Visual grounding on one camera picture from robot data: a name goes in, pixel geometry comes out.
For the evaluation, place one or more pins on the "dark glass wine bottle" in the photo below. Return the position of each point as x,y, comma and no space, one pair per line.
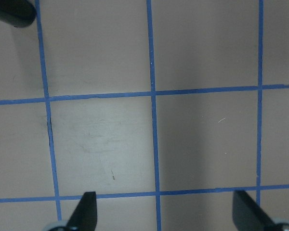
18,13

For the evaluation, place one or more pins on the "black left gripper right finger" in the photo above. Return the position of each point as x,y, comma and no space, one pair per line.
247,215

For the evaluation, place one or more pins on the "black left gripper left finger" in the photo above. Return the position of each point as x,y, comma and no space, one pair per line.
84,217

